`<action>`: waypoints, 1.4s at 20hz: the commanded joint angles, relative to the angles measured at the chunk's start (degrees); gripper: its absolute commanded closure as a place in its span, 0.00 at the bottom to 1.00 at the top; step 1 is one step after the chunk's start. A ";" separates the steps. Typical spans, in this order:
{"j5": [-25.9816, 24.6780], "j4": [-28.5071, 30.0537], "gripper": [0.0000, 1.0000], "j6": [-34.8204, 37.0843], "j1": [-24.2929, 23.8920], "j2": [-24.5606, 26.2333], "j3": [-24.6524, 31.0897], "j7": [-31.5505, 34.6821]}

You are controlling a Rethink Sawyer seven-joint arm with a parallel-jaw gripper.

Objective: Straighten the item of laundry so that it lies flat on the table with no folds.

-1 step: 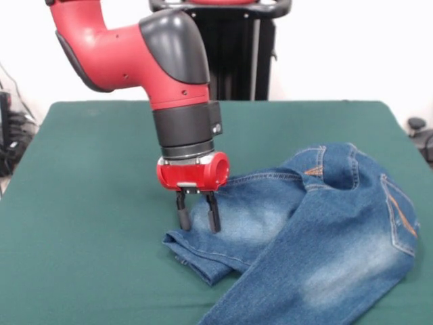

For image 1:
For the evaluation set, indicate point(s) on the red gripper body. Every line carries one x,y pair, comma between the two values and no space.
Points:
193,176

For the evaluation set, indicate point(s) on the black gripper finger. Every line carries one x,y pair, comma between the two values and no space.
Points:
212,213
182,211

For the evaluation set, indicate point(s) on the blue denim jeans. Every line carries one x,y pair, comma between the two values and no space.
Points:
321,237

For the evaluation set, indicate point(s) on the dark green table cloth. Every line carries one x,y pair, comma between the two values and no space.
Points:
67,264

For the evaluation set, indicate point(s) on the black equipment box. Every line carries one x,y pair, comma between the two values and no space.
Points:
4,108

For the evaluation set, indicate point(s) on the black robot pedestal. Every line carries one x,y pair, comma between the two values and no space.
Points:
243,50

